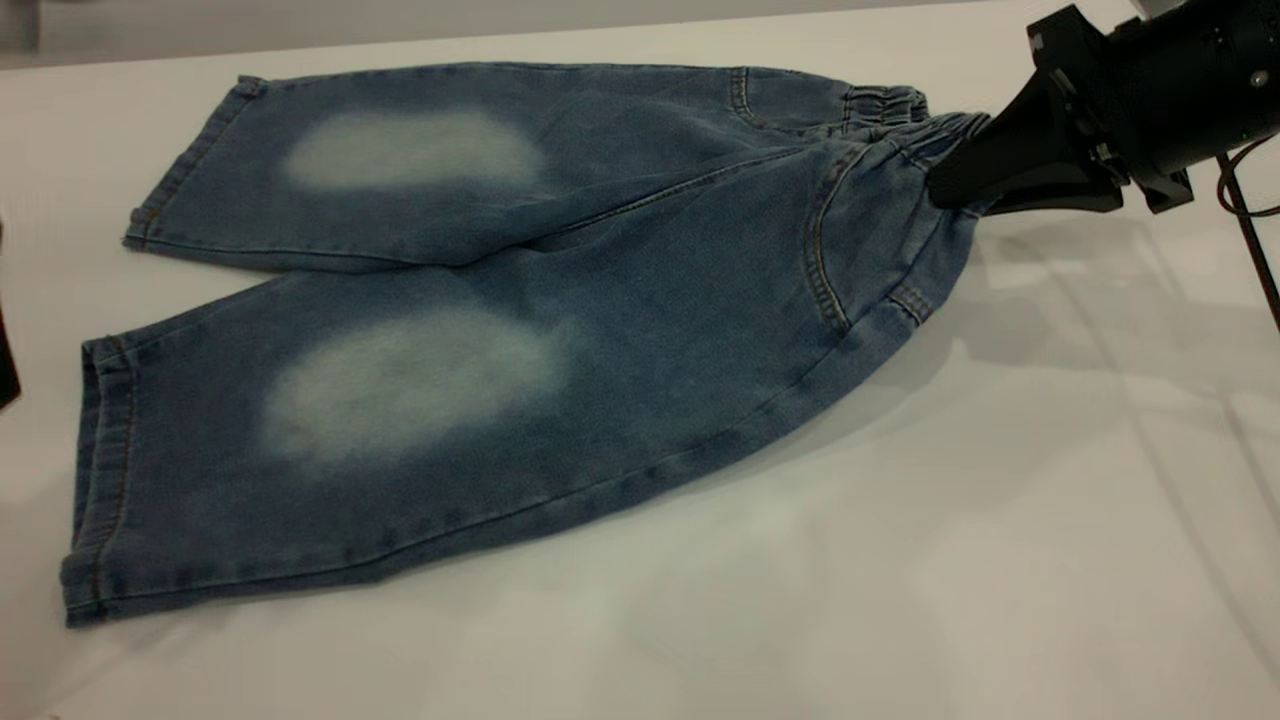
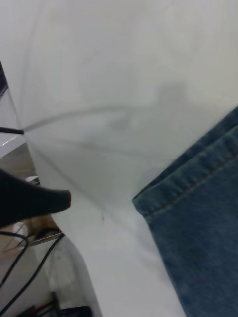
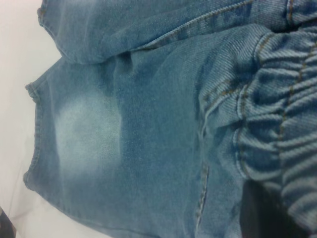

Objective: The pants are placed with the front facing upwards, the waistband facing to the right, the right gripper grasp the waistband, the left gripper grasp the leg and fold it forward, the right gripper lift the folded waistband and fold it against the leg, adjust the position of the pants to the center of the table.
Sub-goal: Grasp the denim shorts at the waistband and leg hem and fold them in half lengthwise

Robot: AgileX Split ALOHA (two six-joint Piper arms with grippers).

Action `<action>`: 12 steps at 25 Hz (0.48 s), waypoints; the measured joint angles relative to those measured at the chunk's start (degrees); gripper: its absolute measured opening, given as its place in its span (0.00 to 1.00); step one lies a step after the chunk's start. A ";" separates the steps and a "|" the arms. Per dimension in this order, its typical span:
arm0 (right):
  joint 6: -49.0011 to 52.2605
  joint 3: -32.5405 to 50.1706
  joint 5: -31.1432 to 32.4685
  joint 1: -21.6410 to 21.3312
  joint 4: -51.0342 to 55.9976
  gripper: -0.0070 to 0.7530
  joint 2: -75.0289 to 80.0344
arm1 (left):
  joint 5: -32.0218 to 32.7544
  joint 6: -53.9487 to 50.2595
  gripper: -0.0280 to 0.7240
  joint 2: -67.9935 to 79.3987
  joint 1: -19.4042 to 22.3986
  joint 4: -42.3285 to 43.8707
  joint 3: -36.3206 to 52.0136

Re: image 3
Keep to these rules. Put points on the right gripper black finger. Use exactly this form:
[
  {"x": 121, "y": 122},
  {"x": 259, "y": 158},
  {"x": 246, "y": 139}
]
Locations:
[{"x": 262, "y": 215}]

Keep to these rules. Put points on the blue denim pants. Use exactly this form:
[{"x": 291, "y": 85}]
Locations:
[{"x": 158, "y": 124}]

